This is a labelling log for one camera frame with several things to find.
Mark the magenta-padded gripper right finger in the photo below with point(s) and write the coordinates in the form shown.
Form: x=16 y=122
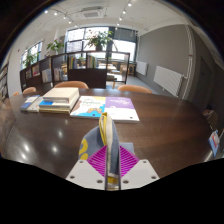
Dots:
x=136 y=175

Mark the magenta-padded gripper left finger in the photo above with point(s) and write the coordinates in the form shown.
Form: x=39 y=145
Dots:
x=85 y=175

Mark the grey towel with yellow edge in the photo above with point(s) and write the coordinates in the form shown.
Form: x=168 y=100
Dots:
x=113 y=140

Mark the colourful illustrated book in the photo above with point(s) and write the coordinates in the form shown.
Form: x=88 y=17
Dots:
x=88 y=107

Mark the purple and white book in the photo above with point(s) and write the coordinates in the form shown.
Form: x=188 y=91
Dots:
x=121 y=108

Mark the stack of books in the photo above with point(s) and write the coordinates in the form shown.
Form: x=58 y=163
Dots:
x=60 y=98

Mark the blue and red box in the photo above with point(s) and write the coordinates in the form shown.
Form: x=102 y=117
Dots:
x=214 y=142

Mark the orange chairs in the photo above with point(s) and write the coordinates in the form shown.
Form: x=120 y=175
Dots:
x=70 y=84

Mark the blue book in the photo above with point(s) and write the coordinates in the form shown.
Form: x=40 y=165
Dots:
x=28 y=102

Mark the large white radiator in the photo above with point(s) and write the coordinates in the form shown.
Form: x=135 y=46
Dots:
x=168 y=80

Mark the small white radiator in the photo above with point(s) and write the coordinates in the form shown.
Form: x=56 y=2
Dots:
x=141 y=68

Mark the grey door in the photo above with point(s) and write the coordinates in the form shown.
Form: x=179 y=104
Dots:
x=201 y=83

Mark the tall side bookshelf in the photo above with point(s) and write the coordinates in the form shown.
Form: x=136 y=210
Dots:
x=3 y=83

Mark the potted plant by window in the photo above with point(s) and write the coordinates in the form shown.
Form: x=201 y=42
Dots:
x=29 y=60

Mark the small potted plant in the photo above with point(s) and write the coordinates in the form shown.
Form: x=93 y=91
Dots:
x=55 y=45

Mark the large potted plant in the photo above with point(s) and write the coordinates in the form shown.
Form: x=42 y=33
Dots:
x=99 y=38

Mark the ceiling air conditioner unit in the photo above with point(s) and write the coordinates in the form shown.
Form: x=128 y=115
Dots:
x=90 y=13

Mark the ceiling spot lights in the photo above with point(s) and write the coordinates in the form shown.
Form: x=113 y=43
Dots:
x=124 y=12

